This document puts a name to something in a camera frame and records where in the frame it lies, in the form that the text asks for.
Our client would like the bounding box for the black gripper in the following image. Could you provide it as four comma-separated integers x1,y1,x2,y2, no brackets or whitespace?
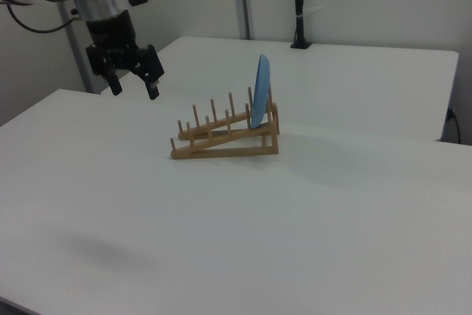
84,9,165,101

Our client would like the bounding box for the blue plate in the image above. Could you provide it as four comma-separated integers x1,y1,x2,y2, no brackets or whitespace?
250,53,273,130

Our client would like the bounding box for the wooden plate rack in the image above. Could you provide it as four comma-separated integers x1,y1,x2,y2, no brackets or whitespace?
170,86,281,160

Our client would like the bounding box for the black pole with clamp base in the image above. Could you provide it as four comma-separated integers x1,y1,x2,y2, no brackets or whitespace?
290,0,313,49

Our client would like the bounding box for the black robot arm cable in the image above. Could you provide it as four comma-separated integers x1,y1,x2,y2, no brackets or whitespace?
0,0,81,34

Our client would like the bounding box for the black wall cable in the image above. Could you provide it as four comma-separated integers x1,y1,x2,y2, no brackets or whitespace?
446,107,462,144

